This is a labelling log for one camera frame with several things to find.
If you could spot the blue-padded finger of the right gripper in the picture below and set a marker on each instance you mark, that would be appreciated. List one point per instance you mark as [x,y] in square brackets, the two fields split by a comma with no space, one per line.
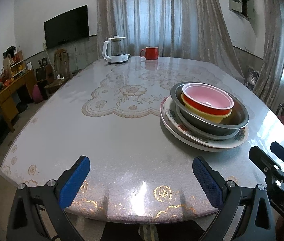
[262,160]
[278,150]

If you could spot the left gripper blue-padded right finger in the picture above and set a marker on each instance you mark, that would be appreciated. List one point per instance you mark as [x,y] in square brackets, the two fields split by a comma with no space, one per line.
[256,221]

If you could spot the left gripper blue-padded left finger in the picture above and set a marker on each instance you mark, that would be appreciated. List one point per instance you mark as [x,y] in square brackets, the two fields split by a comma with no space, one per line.
[38,213]

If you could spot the stainless steel bowl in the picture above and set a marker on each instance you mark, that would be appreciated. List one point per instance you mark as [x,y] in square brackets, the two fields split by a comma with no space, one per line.
[238,119]

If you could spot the yellow plastic bowl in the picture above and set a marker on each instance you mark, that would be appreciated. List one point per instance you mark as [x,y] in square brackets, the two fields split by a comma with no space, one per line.
[207,116]

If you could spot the red plastic bowl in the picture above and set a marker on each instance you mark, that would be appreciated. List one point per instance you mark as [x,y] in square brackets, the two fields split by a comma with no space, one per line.
[207,98]

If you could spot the large white double-happiness plate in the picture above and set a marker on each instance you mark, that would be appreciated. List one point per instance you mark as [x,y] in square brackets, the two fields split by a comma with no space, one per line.
[179,127]

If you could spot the pink-rimmed floral plate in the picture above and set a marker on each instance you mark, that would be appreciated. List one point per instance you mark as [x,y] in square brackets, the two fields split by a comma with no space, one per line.
[183,139]

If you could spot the wooden desk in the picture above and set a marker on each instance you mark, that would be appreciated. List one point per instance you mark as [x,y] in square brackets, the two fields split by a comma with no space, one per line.
[18,91]

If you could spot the beige right window curtain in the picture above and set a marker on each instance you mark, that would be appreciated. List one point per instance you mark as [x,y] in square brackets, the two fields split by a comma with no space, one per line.
[273,60]

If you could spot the beige window curtain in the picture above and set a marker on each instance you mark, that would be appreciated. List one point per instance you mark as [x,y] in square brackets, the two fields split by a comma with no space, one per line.
[273,60]
[189,29]

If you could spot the wooden chair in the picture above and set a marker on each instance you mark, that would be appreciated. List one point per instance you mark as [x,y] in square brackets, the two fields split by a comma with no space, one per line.
[61,71]

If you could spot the wooden desktop shelf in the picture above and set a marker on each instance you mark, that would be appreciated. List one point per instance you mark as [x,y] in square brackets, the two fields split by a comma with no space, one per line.
[14,67]

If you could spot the red mug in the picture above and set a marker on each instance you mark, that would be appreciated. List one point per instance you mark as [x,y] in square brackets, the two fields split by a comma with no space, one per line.
[150,53]

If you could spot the white glass electric kettle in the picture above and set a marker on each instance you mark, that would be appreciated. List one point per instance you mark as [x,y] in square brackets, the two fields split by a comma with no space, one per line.
[114,50]

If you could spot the wall electrical panel box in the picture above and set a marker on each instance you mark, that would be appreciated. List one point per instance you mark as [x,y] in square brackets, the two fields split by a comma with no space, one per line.
[244,8]

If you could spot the black wall television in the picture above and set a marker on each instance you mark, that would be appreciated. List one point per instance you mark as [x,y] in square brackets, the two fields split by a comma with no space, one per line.
[67,27]

